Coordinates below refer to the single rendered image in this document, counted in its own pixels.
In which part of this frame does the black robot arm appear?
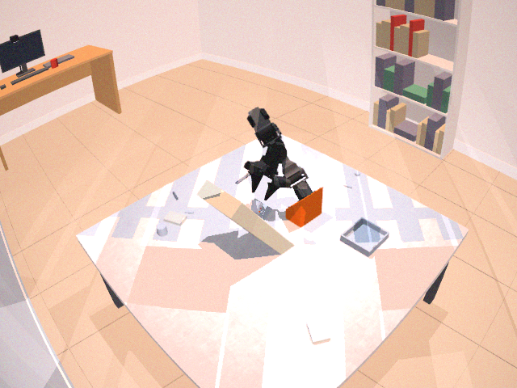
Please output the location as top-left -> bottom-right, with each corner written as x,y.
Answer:
247,107 -> 315,202

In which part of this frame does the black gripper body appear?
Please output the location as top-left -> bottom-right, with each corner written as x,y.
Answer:
244,153 -> 291,188

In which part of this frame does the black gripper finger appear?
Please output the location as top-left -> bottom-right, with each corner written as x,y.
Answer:
248,171 -> 263,193
264,182 -> 279,200

